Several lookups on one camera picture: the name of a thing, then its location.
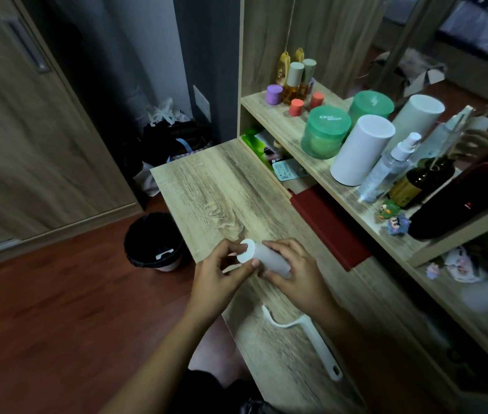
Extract wooden wardrobe door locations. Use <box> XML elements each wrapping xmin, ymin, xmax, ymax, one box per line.
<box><xmin>0</xmin><ymin>0</ymin><xmax>142</xmax><ymax>273</ymax></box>

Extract white cylinder container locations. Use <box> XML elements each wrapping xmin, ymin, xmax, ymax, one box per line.
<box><xmin>330</xmin><ymin>114</ymin><xmax>396</xmax><ymax>187</ymax></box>

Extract person's left forearm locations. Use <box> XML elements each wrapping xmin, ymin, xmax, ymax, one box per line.
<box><xmin>99</xmin><ymin>307</ymin><xmax>224</xmax><ymax>414</ymax></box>

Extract metal wardrobe handle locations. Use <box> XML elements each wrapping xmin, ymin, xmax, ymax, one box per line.
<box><xmin>4</xmin><ymin>17</ymin><xmax>51</xmax><ymax>74</ymax></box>

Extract yellow bottle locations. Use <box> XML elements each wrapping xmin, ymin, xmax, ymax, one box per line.
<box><xmin>275</xmin><ymin>51</ymin><xmax>291</xmax><ymax>87</ymax></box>

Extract white plastic bag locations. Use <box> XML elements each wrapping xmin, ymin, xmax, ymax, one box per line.
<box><xmin>146</xmin><ymin>97</ymin><xmax>189</xmax><ymax>127</ymax></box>

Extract red notebook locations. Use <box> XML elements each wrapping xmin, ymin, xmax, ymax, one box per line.
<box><xmin>290</xmin><ymin>184</ymin><xmax>372</xmax><ymax>272</ymax></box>

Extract amber bottle with grey cap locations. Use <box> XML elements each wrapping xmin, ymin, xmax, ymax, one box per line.
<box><xmin>282</xmin><ymin>62</ymin><xmax>305</xmax><ymax>105</ymax></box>

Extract black bag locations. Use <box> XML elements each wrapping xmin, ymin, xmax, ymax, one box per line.
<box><xmin>140</xmin><ymin>120</ymin><xmax>214</xmax><ymax>169</ymax></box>

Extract clear spray bottle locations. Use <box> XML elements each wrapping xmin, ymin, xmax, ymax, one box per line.
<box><xmin>355</xmin><ymin>132</ymin><xmax>422</xmax><ymax>204</ymax></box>

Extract black trash bin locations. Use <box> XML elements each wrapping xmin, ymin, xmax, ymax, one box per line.
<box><xmin>124</xmin><ymin>211</ymin><xmax>187</xmax><ymax>272</ymax></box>

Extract green packet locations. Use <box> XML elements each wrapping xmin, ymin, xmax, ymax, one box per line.
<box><xmin>241</xmin><ymin>128</ymin><xmax>276</xmax><ymax>171</ymax></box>

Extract white lint roller handle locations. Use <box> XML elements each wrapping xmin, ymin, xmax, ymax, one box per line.
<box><xmin>261</xmin><ymin>304</ymin><xmax>344</xmax><ymax>382</ymax></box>

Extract dark reed diffuser bottle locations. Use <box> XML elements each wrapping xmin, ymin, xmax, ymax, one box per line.
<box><xmin>388</xmin><ymin>120</ymin><xmax>471</xmax><ymax>210</ymax></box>

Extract blue toy figurine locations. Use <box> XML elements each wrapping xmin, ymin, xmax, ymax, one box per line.
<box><xmin>387</xmin><ymin>213</ymin><xmax>411</xmax><ymax>237</ymax></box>

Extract purple capped jar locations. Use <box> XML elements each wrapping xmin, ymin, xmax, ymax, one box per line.
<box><xmin>265</xmin><ymin>84</ymin><xmax>284</xmax><ymax>106</ymax></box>

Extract person's black shorts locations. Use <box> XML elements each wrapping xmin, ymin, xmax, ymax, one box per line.
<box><xmin>168</xmin><ymin>369</ymin><xmax>281</xmax><ymax>414</ymax></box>

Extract person's leg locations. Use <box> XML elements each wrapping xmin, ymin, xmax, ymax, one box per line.
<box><xmin>187</xmin><ymin>317</ymin><xmax>247</xmax><ymax>386</ymax></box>

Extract person's right hand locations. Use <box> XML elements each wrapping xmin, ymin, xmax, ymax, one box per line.
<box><xmin>262</xmin><ymin>239</ymin><xmax>338</xmax><ymax>327</ymax></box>

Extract person's left hand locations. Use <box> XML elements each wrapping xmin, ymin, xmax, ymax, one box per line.
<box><xmin>185</xmin><ymin>239</ymin><xmax>261</xmax><ymax>318</ymax></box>

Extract white wall socket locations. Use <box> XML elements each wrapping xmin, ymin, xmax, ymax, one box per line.
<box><xmin>193</xmin><ymin>85</ymin><xmax>212</xmax><ymax>123</ymax></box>

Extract white lint roller refill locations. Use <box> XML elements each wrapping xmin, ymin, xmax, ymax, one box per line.
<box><xmin>237</xmin><ymin>239</ymin><xmax>292</xmax><ymax>279</ymax></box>

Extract green toy figurine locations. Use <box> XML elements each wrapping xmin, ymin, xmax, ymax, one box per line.
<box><xmin>377</xmin><ymin>199</ymin><xmax>401</xmax><ymax>221</ymax></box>

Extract wall mirror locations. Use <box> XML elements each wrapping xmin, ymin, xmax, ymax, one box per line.
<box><xmin>313</xmin><ymin>0</ymin><xmax>488</xmax><ymax>199</ymax></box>

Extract pale blue sachet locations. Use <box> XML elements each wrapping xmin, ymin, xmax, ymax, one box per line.
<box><xmin>272</xmin><ymin>158</ymin><xmax>308</xmax><ymax>183</ymax></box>

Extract wooden shelf unit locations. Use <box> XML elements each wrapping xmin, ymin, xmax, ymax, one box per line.
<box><xmin>237</xmin><ymin>0</ymin><xmax>488</xmax><ymax>386</ymax></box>

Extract green plastic jar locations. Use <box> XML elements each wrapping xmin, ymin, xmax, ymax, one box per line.
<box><xmin>300</xmin><ymin>105</ymin><xmax>352</xmax><ymax>160</ymax></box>

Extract dark red bottle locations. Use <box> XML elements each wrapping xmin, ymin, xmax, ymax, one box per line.
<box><xmin>407</xmin><ymin>145</ymin><xmax>488</xmax><ymax>241</ymax></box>

